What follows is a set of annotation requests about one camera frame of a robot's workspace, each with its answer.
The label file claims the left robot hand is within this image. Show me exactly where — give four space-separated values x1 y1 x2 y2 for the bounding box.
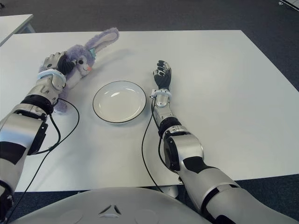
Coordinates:
42 51 78 76

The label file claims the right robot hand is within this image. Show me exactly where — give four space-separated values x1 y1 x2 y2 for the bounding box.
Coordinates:
152 59 173 91

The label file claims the purple plush bunny doll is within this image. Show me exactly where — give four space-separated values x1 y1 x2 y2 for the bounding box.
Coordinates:
38 27 120 115

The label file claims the white plate black rim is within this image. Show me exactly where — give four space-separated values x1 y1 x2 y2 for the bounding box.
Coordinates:
93 80 147 124

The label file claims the white side table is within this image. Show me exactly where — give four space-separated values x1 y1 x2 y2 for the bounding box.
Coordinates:
0 14 35 46

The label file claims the white table leg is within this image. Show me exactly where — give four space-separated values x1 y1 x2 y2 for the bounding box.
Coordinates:
161 184 179 199

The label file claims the silver robot torso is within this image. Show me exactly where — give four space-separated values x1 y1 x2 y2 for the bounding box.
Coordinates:
14 186 211 224

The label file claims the white object on floor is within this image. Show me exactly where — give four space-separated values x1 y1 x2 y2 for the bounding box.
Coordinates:
278 0 299 10

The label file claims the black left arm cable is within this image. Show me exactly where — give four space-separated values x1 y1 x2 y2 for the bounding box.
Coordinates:
3 113 61 224
29 98 80 155

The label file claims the long black right arm cable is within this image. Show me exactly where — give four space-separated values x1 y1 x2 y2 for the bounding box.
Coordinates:
141 97 165 192

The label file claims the short black right arm cable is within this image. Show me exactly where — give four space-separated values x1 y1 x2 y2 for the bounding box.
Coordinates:
158 136 178 173

